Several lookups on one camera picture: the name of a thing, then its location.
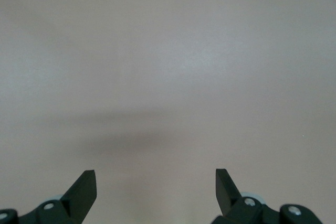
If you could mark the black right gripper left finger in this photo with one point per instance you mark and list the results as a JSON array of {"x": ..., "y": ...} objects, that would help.
[{"x": 76, "y": 197}]

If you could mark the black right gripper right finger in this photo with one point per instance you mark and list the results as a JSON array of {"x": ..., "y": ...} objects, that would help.
[{"x": 227, "y": 195}]

